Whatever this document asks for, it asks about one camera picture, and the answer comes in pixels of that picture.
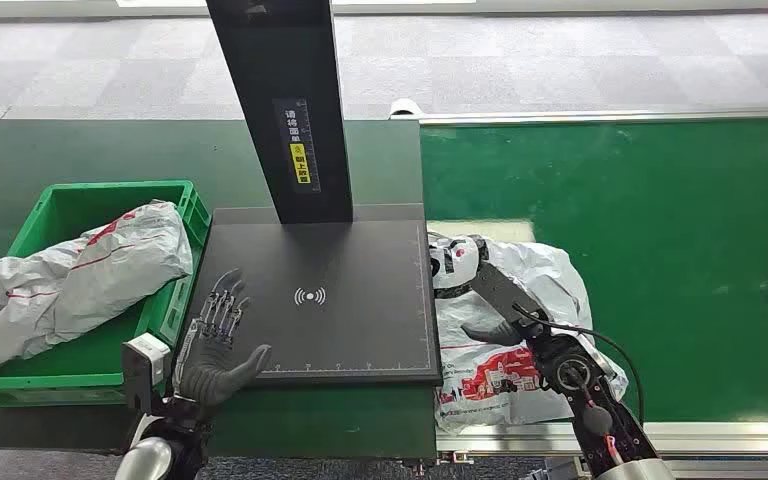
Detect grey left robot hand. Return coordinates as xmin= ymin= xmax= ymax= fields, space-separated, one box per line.
xmin=177 ymin=267 xmax=273 ymax=409

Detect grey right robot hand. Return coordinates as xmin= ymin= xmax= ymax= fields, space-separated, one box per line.
xmin=460 ymin=319 xmax=536 ymax=348

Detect white courier bag black stripes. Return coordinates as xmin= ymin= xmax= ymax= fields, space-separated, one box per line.
xmin=427 ymin=231 xmax=630 ymax=435

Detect green conveyor belt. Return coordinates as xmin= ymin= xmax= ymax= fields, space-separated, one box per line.
xmin=420 ymin=117 xmax=768 ymax=425

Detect white crumpled courier bag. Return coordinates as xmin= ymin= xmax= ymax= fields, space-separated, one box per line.
xmin=0 ymin=200 xmax=194 ymax=374

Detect green plastic crate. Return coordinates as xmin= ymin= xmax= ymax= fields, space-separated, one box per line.
xmin=0 ymin=180 xmax=213 ymax=407

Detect black yellow label sticker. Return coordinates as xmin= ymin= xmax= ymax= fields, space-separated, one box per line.
xmin=272 ymin=97 xmax=322 ymax=195

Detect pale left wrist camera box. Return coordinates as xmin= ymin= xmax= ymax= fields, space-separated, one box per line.
xmin=122 ymin=333 xmax=173 ymax=415

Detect aluminium conveyor frame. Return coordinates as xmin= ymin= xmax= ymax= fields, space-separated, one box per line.
xmin=389 ymin=99 xmax=768 ymax=480

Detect black scanner machine with post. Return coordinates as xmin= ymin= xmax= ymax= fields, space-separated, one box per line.
xmin=170 ymin=0 xmax=444 ymax=389

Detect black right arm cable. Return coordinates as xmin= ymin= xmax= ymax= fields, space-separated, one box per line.
xmin=513 ymin=303 xmax=645 ymax=425

